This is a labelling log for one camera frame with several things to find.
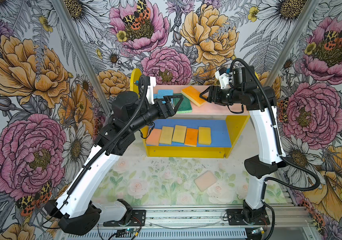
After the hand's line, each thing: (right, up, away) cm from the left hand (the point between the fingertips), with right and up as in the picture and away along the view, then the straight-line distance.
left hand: (177, 105), depth 55 cm
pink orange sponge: (-13, -15, +30) cm, 36 cm away
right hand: (+13, +3, +12) cm, 18 cm away
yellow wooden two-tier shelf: (+31, -6, +40) cm, 51 cm away
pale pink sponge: (+16, -39, +31) cm, 53 cm away
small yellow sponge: (+16, -14, +32) cm, 38 cm away
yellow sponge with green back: (-6, -13, +32) cm, 35 cm away
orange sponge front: (+8, -15, +30) cm, 35 cm away
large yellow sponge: (+1, -13, +32) cm, 35 cm away
